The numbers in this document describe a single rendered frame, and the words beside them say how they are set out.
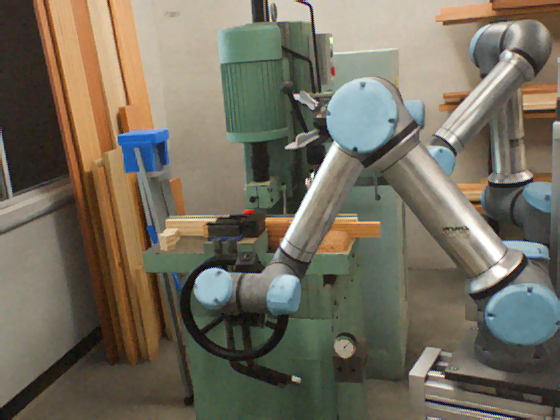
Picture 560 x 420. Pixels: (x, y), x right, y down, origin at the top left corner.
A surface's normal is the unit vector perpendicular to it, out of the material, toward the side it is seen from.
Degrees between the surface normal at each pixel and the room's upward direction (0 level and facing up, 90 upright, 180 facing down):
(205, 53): 90
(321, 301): 90
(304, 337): 90
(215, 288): 60
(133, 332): 87
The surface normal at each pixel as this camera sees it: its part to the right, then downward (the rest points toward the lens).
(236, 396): -0.23, 0.26
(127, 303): 0.96, -0.05
